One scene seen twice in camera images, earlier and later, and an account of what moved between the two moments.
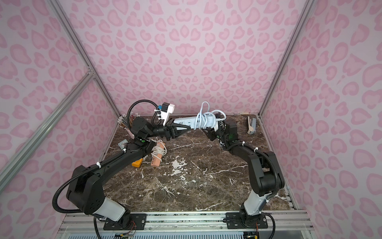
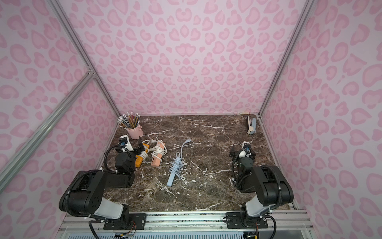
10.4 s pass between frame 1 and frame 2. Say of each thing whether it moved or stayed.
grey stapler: stayed
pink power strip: stayed
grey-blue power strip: moved
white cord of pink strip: stayed
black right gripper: moved
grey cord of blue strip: moved
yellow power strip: stayed
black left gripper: moved
